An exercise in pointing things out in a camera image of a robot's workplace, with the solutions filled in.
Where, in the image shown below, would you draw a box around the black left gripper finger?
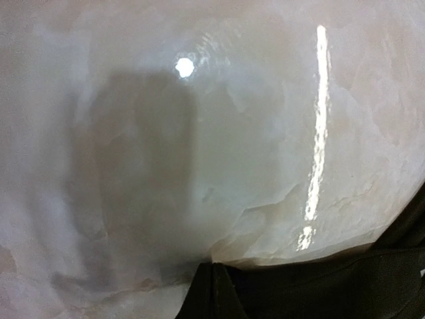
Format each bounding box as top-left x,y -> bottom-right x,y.
179,263 -> 239,319

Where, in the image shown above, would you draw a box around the black trousers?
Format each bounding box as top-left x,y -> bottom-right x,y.
214,190 -> 424,318

